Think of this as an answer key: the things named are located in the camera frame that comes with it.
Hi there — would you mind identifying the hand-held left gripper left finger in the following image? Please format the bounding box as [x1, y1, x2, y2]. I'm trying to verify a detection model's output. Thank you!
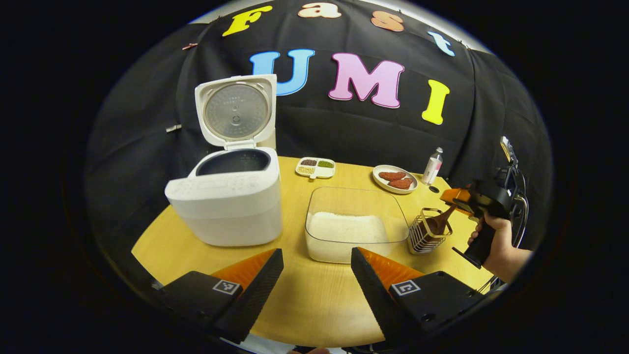
[157, 248, 285, 345]

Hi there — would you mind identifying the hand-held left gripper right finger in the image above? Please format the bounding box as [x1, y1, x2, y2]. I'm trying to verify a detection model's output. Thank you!
[350, 247, 485, 345]

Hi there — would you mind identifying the brown wooden spoon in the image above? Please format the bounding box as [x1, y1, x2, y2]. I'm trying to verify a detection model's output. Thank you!
[426, 204, 457, 236]

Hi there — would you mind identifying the metal wire chopstick holder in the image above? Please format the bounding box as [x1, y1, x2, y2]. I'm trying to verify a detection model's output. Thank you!
[408, 207, 453, 255]

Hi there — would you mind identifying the white rice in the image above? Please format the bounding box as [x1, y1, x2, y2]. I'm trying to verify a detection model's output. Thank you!
[307, 211, 391, 261]

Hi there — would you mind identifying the white rice cooker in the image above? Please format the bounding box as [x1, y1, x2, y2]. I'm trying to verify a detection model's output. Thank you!
[165, 74, 284, 247]

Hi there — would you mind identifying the white round plate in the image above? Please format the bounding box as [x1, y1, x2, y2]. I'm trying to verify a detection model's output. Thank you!
[372, 165, 419, 195]

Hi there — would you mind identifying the clear plastic container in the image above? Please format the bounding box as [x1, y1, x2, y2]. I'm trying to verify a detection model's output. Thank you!
[305, 186, 410, 264]

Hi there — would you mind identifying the white divided bean dish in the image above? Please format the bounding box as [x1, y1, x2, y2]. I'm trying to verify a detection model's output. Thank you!
[295, 157, 336, 179]

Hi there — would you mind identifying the black backdrop cloth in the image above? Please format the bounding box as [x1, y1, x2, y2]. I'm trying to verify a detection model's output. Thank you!
[84, 0, 553, 291]

